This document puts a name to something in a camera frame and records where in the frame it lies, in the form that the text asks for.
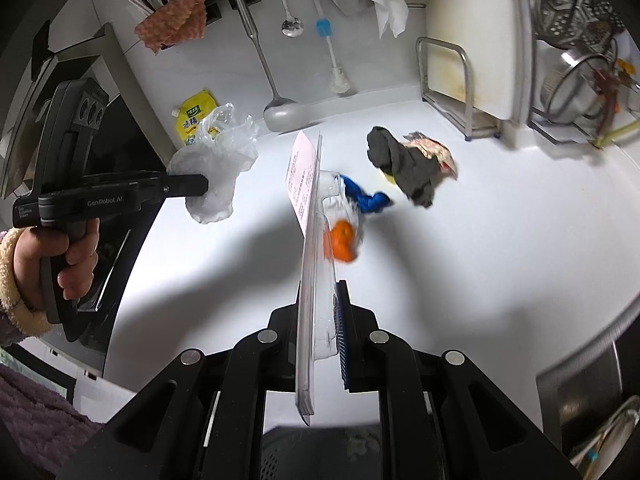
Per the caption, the steel steamer basket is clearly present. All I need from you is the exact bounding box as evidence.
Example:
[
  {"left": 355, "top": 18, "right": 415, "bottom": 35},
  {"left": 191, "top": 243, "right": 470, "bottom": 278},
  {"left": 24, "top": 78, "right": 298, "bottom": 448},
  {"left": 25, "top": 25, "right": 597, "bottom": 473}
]
[{"left": 531, "top": 0, "right": 628, "bottom": 50}]

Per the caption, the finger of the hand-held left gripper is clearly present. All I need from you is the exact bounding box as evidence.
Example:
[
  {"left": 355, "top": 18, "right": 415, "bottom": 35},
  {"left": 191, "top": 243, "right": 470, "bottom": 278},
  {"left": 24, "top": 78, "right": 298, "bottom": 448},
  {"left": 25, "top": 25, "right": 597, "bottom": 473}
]
[{"left": 164, "top": 173, "right": 209, "bottom": 198}]

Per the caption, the clear blister pack pink card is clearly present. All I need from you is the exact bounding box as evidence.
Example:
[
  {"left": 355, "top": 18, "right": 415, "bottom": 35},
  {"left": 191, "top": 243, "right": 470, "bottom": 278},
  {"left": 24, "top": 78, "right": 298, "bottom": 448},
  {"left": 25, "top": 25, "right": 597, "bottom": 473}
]
[{"left": 284, "top": 130, "right": 367, "bottom": 427}]

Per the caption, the black wire dish rack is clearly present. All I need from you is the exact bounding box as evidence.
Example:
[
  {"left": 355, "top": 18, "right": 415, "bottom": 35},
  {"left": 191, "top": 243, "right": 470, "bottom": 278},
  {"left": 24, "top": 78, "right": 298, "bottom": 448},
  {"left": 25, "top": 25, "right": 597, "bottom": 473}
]
[{"left": 520, "top": 0, "right": 640, "bottom": 150}]

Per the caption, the printed snack wrapper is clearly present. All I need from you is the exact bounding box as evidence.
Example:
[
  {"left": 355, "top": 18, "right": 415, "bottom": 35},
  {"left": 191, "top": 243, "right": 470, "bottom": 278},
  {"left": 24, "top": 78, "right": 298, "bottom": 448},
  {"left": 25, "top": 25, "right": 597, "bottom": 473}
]
[{"left": 402, "top": 132, "right": 459, "bottom": 181}]

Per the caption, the person's left hand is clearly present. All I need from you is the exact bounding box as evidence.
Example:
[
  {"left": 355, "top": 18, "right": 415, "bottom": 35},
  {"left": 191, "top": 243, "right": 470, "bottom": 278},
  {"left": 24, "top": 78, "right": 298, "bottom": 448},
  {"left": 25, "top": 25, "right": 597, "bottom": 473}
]
[{"left": 12, "top": 217, "right": 101, "bottom": 311}]

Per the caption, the black glass cooktop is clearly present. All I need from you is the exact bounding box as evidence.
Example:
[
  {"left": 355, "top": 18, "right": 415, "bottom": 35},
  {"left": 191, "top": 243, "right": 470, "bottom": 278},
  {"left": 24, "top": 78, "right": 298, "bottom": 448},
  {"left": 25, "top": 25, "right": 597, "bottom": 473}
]
[{"left": 47, "top": 94, "right": 175, "bottom": 358}]

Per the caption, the clear plastic bag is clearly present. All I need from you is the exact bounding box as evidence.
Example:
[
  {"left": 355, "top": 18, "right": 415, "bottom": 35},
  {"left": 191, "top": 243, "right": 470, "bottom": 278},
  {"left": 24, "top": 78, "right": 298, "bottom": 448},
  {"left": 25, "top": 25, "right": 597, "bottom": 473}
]
[{"left": 167, "top": 102, "right": 259, "bottom": 224}]

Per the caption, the steel mixing bowl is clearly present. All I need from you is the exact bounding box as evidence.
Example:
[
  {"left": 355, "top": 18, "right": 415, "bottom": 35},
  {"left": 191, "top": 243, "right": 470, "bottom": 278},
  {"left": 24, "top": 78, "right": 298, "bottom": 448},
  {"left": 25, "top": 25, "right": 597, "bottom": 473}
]
[{"left": 541, "top": 47, "right": 623, "bottom": 127}]

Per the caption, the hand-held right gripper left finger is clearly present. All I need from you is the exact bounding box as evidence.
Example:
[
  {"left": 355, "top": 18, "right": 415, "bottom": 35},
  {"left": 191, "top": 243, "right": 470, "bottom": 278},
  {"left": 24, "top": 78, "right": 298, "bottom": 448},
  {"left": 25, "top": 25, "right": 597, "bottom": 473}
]
[{"left": 57, "top": 305, "right": 302, "bottom": 480}]

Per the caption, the person's purple fleece robe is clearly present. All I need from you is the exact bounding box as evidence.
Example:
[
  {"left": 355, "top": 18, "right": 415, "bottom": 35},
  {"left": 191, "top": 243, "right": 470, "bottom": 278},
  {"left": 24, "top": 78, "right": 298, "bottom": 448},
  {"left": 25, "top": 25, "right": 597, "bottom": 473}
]
[{"left": 0, "top": 362, "right": 105, "bottom": 480}]

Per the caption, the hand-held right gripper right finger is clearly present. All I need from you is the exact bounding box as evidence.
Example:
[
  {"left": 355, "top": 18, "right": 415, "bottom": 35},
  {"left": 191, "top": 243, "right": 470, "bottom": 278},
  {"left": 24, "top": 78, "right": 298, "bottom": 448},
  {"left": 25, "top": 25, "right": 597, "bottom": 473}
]
[{"left": 335, "top": 280, "right": 583, "bottom": 480}]

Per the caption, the steel ladle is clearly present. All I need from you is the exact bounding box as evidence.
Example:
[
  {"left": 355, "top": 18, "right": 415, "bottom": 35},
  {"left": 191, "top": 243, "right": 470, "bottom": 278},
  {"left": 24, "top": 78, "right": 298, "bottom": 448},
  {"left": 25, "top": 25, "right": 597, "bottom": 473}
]
[{"left": 229, "top": 0, "right": 302, "bottom": 134}]

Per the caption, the white cutting board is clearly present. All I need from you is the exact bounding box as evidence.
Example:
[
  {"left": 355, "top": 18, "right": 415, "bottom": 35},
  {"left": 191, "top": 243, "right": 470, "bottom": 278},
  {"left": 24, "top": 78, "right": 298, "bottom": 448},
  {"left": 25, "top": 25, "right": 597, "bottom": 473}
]
[{"left": 425, "top": 0, "right": 530, "bottom": 127}]

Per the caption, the orange pink dish cloth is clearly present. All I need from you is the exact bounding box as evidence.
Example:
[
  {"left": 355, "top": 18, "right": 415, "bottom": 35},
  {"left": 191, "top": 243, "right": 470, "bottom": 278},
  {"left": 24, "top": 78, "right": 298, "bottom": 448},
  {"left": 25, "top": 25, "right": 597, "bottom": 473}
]
[{"left": 134, "top": 0, "right": 209, "bottom": 57}]

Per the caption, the dark grey cloth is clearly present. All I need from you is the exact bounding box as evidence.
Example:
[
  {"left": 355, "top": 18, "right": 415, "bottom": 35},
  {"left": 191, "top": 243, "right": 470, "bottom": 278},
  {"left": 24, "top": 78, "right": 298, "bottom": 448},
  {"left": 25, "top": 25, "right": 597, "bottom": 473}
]
[{"left": 366, "top": 126, "right": 437, "bottom": 209}]

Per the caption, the orange crumpled wrapper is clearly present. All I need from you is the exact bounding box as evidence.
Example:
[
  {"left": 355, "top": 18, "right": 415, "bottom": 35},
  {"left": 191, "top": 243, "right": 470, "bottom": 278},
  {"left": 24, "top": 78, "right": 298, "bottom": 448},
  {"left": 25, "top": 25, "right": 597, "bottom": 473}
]
[{"left": 324, "top": 220, "right": 360, "bottom": 264}]

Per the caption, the stainless steel sink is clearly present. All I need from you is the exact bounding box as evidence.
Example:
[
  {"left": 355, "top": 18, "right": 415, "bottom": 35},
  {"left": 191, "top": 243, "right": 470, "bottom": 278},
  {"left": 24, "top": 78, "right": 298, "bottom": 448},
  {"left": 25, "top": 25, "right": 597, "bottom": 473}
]
[{"left": 535, "top": 305, "right": 640, "bottom": 480}]

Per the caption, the steel cutting board rack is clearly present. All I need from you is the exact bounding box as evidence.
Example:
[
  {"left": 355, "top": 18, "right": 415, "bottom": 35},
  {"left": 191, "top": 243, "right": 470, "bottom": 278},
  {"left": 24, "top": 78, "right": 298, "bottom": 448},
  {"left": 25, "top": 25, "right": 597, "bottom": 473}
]
[{"left": 415, "top": 36, "right": 504, "bottom": 144}]

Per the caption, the blue crumpled glove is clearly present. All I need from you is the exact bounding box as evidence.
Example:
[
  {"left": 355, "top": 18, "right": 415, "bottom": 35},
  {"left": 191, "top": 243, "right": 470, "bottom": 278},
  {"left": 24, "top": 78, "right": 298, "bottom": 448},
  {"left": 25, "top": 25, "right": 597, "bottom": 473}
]
[{"left": 340, "top": 174, "right": 394, "bottom": 214}]

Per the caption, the white bottle brush blue grip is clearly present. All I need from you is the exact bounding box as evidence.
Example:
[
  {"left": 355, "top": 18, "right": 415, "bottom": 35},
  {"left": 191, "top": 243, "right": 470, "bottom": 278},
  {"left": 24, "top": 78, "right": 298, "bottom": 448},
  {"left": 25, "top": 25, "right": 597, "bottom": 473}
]
[{"left": 309, "top": 0, "right": 357, "bottom": 97}]

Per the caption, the yellow seasoning pouch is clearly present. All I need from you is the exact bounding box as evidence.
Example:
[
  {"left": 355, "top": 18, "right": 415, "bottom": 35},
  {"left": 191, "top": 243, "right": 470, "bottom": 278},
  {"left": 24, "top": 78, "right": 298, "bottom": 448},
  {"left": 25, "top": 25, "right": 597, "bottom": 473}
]
[{"left": 172, "top": 90, "right": 222, "bottom": 147}]

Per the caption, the small steel spoon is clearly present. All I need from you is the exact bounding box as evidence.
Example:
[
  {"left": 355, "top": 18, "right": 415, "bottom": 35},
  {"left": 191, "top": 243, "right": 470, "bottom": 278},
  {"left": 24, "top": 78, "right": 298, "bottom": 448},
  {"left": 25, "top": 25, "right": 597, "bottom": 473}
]
[{"left": 266, "top": 0, "right": 305, "bottom": 38}]

